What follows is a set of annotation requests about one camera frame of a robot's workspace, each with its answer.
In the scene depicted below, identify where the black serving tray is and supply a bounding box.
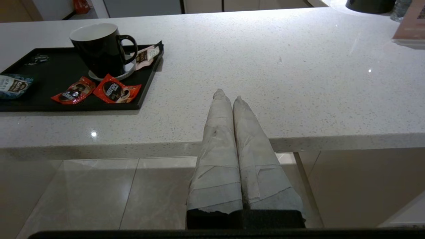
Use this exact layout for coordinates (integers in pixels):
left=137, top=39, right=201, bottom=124
left=0, top=40, right=164, bottom=112

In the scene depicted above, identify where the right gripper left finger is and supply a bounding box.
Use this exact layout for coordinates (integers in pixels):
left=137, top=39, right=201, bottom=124
left=186, top=89, right=243, bottom=230

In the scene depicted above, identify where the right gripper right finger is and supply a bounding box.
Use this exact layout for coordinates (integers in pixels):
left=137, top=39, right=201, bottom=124
left=232, top=96, right=306, bottom=229

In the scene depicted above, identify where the red object on floor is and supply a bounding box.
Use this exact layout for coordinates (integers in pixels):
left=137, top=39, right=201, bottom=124
left=73, top=0, right=91, bottom=14

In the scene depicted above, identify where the blue white coffee sachet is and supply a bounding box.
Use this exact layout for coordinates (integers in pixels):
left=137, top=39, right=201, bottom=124
left=0, top=74, right=34, bottom=100

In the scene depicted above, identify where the pink white sachet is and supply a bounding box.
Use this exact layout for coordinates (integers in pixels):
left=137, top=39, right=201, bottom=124
left=133, top=45, right=160, bottom=71

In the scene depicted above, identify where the black mug white inside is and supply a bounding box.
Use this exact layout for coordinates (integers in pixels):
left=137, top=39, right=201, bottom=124
left=69, top=23, right=138, bottom=79

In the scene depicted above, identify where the red coffee sachet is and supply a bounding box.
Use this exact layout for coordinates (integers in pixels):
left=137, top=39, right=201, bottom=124
left=50, top=76, right=96, bottom=105
left=93, top=74, right=142, bottom=104

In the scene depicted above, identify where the black round kettle base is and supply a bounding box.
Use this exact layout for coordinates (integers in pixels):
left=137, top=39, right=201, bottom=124
left=345, top=0, right=396, bottom=14

